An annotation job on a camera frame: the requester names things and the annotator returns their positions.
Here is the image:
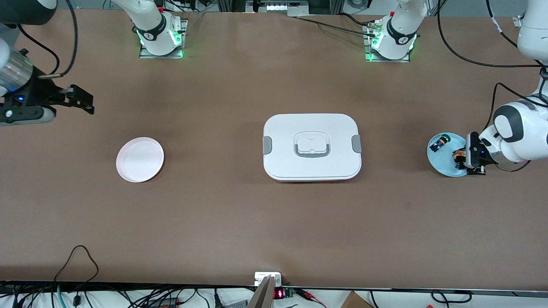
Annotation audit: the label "light blue round plate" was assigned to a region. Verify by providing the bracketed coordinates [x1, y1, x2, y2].
[427, 132, 471, 178]

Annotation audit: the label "pink round plate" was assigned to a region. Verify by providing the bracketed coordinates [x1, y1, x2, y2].
[116, 137, 165, 183]

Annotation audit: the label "white lunch box grey latches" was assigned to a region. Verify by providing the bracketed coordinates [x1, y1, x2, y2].
[262, 113, 363, 183]

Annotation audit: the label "brown cardboard piece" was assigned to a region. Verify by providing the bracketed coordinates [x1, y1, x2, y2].
[340, 291, 374, 308]

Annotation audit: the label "black table edge strip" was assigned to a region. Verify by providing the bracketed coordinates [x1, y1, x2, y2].
[0, 280, 548, 296]

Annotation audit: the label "black power adapter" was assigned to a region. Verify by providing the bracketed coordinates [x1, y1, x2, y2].
[147, 297, 181, 307]

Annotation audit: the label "white power strip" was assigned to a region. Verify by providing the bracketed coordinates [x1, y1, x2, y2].
[246, 0, 309, 17]

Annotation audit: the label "small white box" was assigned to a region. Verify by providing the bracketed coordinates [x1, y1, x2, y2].
[254, 272, 283, 287]

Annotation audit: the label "grey metal bar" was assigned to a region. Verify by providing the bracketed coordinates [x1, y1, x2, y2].
[247, 275, 277, 308]

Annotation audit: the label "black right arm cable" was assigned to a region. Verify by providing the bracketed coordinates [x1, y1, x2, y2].
[17, 0, 78, 78]

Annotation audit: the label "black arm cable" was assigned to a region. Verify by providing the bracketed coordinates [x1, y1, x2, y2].
[17, 0, 78, 78]
[437, 0, 548, 172]

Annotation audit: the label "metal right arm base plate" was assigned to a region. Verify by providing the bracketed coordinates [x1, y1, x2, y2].
[139, 19, 188, 59]

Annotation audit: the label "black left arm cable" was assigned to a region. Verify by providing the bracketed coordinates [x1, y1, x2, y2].
[437, 0, 548, 172]

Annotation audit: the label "black oval cable loop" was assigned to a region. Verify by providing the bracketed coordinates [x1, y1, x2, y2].
[431, 290, 473, 304]

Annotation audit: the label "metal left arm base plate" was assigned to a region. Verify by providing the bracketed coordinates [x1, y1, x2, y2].
[363, 24, 411, 63]

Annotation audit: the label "black looped table cable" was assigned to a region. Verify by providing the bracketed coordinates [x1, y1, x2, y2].
[54, 245, 100, 284]

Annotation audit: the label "black cable to base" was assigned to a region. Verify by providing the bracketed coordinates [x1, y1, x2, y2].
[295, 16, 377, 38]

